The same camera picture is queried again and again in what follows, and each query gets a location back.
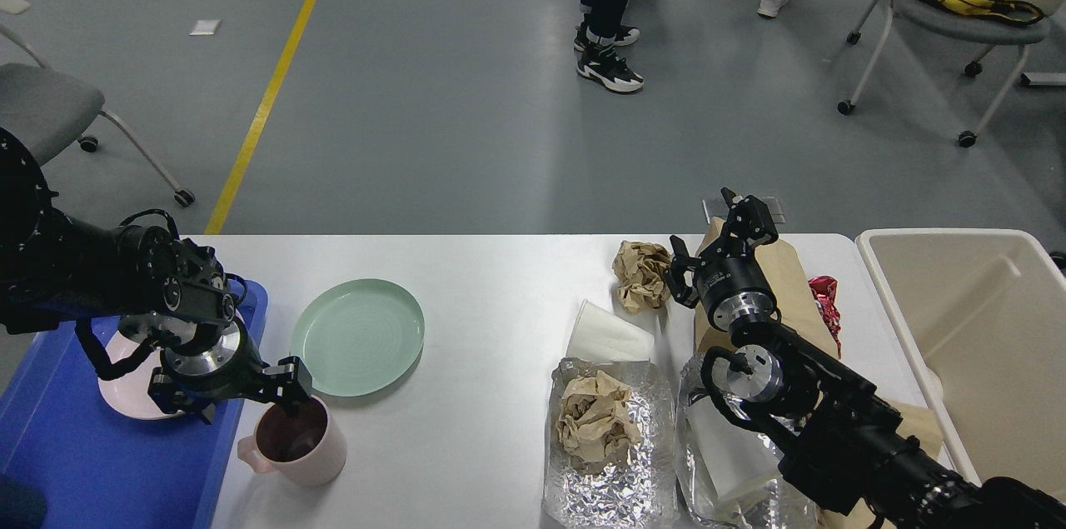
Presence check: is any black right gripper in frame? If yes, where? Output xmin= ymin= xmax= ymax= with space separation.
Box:
xmin=664 ymin=188 xmax=780 ymax=328

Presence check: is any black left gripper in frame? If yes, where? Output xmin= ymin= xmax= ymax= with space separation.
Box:
xmin=148 ymin=319 xmax=313 ymax=424

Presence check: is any green plate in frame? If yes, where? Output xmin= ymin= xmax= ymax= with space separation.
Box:
xmin=290 ymin=278 xmax=426 ymax=397

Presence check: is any dark teal cup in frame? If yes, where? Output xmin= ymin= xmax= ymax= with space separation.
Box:
xmin=1 ymin=474 xmax=48 ymax=529

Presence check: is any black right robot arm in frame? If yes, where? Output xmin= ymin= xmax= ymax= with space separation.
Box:
xmin=664 ymin=188 xmax=1065 ymax=528

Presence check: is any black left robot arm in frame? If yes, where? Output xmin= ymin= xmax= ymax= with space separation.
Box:
xmin=1 ymin=132 xmax=312 ymax=423

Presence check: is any crumpled brown paper ball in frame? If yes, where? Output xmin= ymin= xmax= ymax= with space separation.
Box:
xmin=612 ymin=240 xmax=671 ymax=314

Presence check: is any brown paper bag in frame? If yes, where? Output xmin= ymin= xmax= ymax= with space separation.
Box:
xmin=694 ymin=217 xmax=944 ymax=528

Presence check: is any pink plate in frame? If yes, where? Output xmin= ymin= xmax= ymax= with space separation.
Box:
xmin=98 ymin=348 xmax=184 ymax=422

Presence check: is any red foil wrapper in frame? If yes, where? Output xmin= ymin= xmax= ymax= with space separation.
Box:
xmin=808 ymin=276 xmax=842 ymax=359

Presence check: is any white paper cup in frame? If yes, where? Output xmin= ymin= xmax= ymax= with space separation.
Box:
xmin=565 ymin=300 xmax=655 ymax=363

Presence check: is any blue plastic tray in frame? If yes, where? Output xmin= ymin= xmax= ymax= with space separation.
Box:
xmin=1 ymin=322 xmax=243 ymax=528

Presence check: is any crumpled brown paper on foil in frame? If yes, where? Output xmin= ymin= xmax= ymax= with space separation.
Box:
xmin=555 ymin=370 xmax=643 ymax=466

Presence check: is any aluminium foil sheet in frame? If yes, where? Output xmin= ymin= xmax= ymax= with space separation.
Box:
xmin=543 ymin=357 xmax=679 ymax=528

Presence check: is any beige plastic bin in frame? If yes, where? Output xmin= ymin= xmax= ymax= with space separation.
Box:
xmin=857 ymin=228 xmax=1065 ymax=499

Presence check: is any grey chair left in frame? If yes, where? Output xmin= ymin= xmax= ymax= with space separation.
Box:
xmin=1 ymin=27 xmax=197 ymax=207

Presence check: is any grey chair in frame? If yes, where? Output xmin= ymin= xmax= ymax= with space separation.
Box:
xmin=1 ymin=27 xmax=197 ymax=207
xmin=838 ymin=0 xmax=1052 ymax=149

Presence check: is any grey chair right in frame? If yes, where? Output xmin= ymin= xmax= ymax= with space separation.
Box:
xmin=838 ymin=0 xmax=1052 ymax=149

